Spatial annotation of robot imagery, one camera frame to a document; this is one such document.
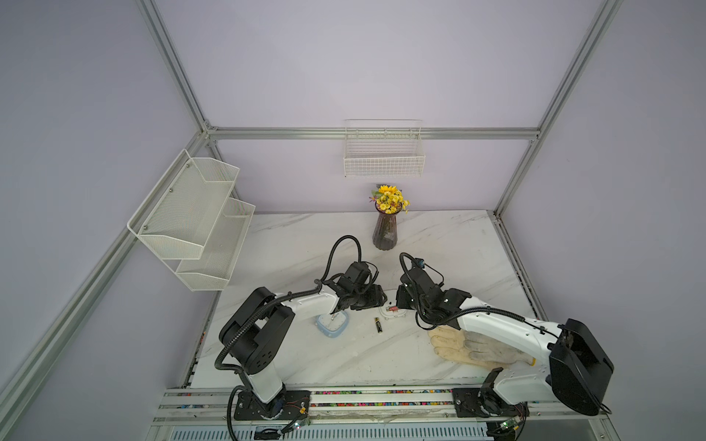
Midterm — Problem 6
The dark glass vase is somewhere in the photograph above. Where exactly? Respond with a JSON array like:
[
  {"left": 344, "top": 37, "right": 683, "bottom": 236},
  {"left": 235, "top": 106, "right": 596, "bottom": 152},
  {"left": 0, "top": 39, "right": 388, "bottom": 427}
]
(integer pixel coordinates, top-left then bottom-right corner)
[{"left": 372, "top": 205, "right": 398, "bottom": 251}]

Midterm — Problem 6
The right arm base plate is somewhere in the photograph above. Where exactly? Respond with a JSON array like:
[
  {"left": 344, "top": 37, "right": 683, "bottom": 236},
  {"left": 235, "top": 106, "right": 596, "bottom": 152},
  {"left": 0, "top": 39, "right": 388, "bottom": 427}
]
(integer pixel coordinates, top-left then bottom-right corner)
[{"left": 452, "top": 388, "right": 528, "bottom": 418}]

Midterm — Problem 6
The yellow flower bouquet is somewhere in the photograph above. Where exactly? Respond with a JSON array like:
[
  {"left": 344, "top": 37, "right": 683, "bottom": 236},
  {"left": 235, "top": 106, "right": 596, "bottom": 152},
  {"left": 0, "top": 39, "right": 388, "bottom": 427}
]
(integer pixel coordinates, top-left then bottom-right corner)
[{"left": 371, "top": 185, "right": 410, "bottom": 215}]

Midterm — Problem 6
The cream work glove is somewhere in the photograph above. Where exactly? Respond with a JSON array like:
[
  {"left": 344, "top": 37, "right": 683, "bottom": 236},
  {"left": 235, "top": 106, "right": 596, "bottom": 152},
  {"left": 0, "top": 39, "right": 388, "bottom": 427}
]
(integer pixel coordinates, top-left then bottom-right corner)
[{"left": 428, "top": 326, "right": 536, "bottom": 370}]

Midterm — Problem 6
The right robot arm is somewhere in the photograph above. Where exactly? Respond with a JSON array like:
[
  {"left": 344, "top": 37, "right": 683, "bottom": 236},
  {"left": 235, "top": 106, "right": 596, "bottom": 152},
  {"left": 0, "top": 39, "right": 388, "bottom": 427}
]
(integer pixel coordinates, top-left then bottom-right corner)
[{"left": 398, "top": 266, "right": 614, "bottom": 416}]

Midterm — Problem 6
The aluminium frame profile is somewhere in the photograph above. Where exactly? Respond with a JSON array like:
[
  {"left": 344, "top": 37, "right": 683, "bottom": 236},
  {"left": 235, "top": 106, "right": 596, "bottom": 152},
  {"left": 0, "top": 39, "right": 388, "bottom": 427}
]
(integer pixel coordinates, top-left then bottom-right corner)
[{"left": 1, "top": 1, "right": 621, "bottom": 437}]

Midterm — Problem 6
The white wire wall basket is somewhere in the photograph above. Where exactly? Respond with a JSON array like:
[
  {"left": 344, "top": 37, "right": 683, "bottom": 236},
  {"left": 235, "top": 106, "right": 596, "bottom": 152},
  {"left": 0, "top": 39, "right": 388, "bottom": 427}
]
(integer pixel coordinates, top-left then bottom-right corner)
[{"left": 343, "top": 119, "right": 426, "bottom": 178}]

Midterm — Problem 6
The aluminium front rail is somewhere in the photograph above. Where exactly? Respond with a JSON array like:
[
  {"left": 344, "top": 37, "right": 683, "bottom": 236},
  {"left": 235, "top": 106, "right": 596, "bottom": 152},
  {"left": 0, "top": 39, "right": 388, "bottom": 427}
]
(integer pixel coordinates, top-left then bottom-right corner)
[{"left": 146, "top": 386, "right": 619, "bottom": 440}]

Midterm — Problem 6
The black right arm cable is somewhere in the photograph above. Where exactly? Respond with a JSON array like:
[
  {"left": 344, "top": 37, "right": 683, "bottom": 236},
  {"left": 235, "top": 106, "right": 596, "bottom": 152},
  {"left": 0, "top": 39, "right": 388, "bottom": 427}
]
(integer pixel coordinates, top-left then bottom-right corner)
[{"left": 399, "top": 252, "right": 445, "bottom": 332}]

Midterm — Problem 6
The light blue alarm clock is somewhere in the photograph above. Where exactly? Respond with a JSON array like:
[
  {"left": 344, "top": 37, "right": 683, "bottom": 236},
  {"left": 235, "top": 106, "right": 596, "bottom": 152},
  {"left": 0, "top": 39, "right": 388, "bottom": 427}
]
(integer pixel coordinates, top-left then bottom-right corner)
[{"left": 315, "top": 311, "right": 349, "bottom": 338}]

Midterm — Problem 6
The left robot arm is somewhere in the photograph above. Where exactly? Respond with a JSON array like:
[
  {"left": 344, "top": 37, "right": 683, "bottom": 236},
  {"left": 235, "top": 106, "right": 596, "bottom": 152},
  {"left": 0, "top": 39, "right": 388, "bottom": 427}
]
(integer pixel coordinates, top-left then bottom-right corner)
[{"left": 214, "top": 260, "right": 387, "bottom": 405}]

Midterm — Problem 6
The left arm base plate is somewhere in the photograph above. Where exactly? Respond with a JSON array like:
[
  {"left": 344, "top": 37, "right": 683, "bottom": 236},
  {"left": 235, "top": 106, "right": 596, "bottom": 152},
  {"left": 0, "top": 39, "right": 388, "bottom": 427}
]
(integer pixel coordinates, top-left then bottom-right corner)
[{"left": 233, "top": 389, "right": 312, "bottom": 421}]

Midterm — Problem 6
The white two-tier mesh shelf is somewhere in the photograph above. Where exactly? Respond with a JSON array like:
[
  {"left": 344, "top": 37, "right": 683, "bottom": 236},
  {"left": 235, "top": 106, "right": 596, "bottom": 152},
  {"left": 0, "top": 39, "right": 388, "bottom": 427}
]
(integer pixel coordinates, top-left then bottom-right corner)
[{"left": 127, "top": 150, "right": 256, "bottom": 291}]

